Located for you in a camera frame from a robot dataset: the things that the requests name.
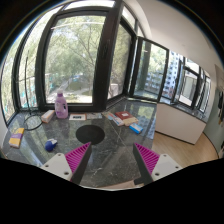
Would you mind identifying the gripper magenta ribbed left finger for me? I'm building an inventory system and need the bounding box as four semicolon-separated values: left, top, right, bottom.
41;142;92;185

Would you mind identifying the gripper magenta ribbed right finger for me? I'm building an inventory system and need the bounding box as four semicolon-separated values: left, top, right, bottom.
133;143;182;185

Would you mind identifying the blue and white mouse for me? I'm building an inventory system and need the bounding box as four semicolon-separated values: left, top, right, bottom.
45;139;57;152

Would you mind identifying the round black mouse pad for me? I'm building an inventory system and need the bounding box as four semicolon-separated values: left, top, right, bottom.
76;125;105;145

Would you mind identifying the blue and white box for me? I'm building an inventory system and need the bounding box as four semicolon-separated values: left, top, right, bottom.
129;123;143;134

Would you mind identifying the white flat card box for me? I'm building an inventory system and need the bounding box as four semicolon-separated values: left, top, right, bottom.
69;114;86;121

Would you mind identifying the tan flat box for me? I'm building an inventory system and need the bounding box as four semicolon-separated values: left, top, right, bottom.
123;117;139;126

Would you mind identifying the small orange white box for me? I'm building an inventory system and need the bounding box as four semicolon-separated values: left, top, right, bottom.
41;110;55;123

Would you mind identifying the colourful flat booklet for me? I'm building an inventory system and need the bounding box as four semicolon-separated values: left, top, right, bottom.
86;113;102;120

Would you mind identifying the red book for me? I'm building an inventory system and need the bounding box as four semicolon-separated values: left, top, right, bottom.
115;111;132;120

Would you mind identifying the purple plastic bottle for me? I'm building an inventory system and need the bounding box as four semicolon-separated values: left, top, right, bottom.
55;89;68;119

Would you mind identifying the yellow and purple box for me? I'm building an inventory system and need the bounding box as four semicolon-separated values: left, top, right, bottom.
9;128;24;148

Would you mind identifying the striped thin box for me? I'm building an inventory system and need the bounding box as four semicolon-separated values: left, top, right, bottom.
108;113;124;126

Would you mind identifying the black window frame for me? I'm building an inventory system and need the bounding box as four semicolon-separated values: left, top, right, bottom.
11;0;209;112

